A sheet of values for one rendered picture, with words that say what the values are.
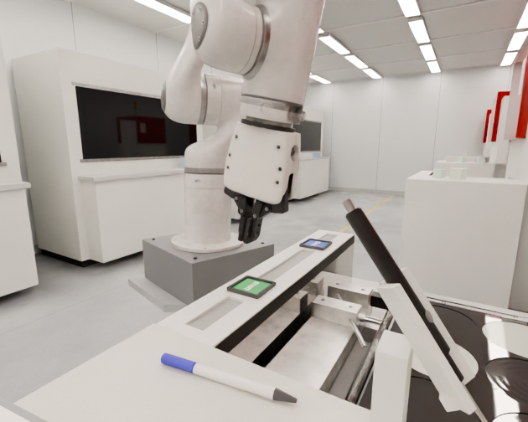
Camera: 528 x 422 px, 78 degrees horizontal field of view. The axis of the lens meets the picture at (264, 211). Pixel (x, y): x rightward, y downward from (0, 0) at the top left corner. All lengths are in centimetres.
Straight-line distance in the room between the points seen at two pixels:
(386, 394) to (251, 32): 36
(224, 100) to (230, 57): 42
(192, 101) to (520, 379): 74
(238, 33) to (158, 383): 36
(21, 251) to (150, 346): 277
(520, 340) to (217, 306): 44
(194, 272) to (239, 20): 51
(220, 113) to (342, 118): 805
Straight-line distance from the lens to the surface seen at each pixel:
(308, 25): 44
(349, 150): 873
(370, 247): 22
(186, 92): 80
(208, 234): 82
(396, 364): 24
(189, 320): 45
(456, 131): 837
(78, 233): 357
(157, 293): 88
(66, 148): 350
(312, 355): 52
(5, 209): 305
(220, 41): 39
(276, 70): 42
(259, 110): 42
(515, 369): 56
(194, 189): 81
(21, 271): 317
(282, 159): 43
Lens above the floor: 118
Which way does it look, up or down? 11 degrees down
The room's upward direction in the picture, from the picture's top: straight up
